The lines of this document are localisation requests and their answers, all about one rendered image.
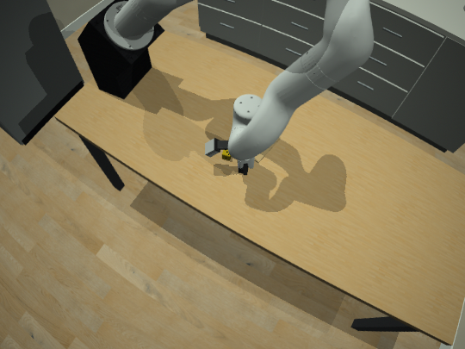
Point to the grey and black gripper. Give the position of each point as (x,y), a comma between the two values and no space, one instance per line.
(249,163)

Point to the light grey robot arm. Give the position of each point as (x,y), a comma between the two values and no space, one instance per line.
(347,43)

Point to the yellow die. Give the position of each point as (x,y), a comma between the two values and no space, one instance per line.
(226,155)

